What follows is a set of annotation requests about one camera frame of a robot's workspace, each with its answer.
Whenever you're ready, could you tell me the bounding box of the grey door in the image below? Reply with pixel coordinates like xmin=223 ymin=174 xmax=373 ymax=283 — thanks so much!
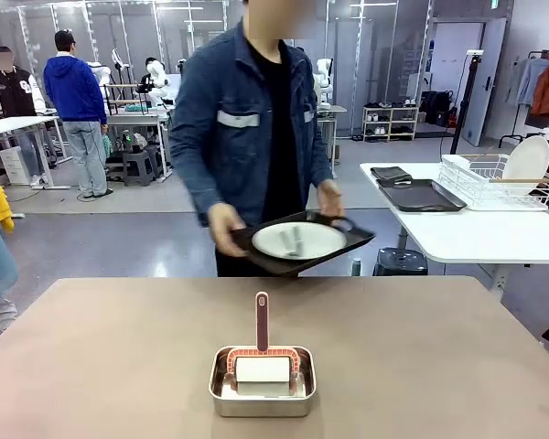
xmin=459 ymin=17 xmax=509 ymax=147

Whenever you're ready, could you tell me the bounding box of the person in black varsity jacket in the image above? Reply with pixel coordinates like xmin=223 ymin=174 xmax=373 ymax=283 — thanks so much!
xmin=0 ymin=45 xmax=48 ymax=187

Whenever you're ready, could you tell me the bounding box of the black tray with handles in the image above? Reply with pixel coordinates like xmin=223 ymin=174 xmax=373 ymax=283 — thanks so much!
xmin=375 ymin=177 xmax=468 ymax=213

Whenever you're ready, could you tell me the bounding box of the large white plate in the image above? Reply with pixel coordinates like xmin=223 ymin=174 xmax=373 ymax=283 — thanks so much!
xmin=502 ymin=134 xmax=549 ymax=182

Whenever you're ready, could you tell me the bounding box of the person in denim jacket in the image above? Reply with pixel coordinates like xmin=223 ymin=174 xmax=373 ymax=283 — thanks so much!
xmin=168 ymin=0 xmax=349 ymax=278

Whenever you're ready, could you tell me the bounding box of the white wire dish rack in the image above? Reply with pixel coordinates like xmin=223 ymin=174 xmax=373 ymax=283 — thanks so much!
xmin=438 ymin=153 xmax=549 ymax=212

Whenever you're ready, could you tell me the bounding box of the pink lint roller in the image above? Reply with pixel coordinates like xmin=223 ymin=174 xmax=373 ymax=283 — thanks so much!
xmin=226 ymin=291 xmax=301 ymax=398

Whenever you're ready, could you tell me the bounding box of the white desk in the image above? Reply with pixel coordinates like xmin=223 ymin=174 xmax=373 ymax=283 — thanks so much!
xmin=0 ymin=115 xmax=72 ymax=191

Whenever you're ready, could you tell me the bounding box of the person's right hand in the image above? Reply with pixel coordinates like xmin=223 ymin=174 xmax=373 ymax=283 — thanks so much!
xmin=207 ymin=202 xmax=248 ymax=258

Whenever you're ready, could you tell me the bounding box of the grey cylindrical utensil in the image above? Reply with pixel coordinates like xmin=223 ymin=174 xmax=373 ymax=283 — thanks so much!
xmin=290 ymin=226 xmax=307 ymax=258

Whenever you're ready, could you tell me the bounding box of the person's left forearm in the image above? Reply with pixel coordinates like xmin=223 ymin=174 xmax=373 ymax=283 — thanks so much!
xmin=307 ymin=153 xmax=336 ymax=189

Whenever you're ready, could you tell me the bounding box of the person's right forearm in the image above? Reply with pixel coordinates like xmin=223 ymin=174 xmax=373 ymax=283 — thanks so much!
xmin=188 ymin=171 xmax=233 ymax=229

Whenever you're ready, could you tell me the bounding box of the dark folded cloth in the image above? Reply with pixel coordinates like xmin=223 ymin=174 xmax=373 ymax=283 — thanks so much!
xmin=370 ymin=166 xmax=414 ymax=183

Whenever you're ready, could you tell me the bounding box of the stainless steel rectangular container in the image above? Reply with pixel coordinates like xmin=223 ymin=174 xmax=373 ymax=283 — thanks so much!
xmin=208 ymin=345 xmax=318 ymax=419

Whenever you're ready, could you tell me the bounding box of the black backpack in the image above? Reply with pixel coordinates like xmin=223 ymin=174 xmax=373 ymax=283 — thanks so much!
xmin=423 ymin=90 xmax=458 ymax=128

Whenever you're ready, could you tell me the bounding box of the person's left hand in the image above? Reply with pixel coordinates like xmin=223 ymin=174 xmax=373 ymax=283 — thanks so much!
xmin=316 ymin=178 xmax=347 ymax=219

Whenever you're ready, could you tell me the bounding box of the black tripod stand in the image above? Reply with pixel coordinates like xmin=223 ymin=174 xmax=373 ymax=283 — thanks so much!
xmin=450 ymin=48 xmax=485 ymax=155

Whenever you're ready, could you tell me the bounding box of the black clothes rack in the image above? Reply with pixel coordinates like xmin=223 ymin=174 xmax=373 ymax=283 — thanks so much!
xmin=498 ymin=48 xmax=549 ymax=148

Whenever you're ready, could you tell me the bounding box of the light blue hanging shirt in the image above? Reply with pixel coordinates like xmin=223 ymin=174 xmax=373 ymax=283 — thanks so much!
xmin=514 ymin=57 xmax=549 ymax=107

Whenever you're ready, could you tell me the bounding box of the grey plastic stool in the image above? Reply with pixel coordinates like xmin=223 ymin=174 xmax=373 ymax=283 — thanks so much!
xmin=121 ymin=145 xmax=164 ymax=187

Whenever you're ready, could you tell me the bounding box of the white side table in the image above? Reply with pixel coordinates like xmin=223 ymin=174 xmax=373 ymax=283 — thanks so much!
xmin=359 ymin=160 xmax=549 ymax=290

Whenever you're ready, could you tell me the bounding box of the white round dinner plate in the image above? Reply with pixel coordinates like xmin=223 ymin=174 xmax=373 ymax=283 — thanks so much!
xmin=251 ymin=220 xmax=348 ymax=261

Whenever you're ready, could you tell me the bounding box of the person in blue hoodie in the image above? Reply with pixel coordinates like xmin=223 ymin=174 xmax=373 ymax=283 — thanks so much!
xmin=43 ymin=29 xmax=114 ymax=199

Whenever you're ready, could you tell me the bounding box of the white shoe rack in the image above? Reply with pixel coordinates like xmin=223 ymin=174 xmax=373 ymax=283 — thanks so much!
xmin=361 ymin=103 xmax=420 ymax=141

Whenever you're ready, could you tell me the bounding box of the black plastic stool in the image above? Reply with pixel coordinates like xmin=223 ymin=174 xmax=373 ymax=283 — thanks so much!
xmin=372 ymin=247 xmax=429 ymax=277

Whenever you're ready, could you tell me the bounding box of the white drawer cabinet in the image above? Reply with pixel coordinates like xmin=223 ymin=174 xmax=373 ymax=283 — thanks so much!
xmin=0 ymin=145 xmax=27 ymax=185

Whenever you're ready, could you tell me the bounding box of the black rectangular serving tray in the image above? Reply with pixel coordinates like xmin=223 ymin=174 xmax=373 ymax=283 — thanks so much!
xmin=230 ymin=210 xmax=377 ymax=277

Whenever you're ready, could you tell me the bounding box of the white background workbench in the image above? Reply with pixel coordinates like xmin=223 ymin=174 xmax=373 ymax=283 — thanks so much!
xmin=103 ymin=108 xmax=173 ymax=182

